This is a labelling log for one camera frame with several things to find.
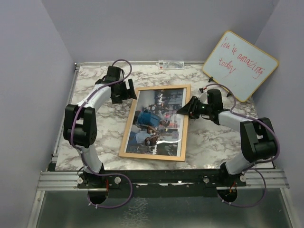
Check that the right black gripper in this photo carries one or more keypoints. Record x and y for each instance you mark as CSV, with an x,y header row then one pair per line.
x,y
190,108

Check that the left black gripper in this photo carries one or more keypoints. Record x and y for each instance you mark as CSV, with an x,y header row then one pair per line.
x,y
128,93

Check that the colour photo print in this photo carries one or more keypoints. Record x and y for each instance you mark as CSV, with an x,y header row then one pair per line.
x,y
154,123

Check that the clear frame glass pane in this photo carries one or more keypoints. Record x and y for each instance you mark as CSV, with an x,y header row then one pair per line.
x,y
166,142

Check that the light wooden picture frame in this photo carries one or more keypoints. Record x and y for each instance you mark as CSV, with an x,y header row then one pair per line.
x,y
152,158

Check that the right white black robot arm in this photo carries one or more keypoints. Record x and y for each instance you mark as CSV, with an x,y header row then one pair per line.
x,y
257,137

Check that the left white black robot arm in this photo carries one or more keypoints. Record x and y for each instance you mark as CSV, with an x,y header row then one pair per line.
x,y
80,124

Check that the white label strip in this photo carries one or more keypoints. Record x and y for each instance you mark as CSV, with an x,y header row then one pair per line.
x,y
171,65

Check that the whiteboard with red writing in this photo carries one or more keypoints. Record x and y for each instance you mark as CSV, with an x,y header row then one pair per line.
x,y
239,65

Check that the black mounting bar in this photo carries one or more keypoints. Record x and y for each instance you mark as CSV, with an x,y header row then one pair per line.
x,y
118,183

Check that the left aluminium side rail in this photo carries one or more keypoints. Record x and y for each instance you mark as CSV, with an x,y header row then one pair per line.
x,y
54,155

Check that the aluminium front rail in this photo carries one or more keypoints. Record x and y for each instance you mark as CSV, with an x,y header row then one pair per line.
x,y
70,180

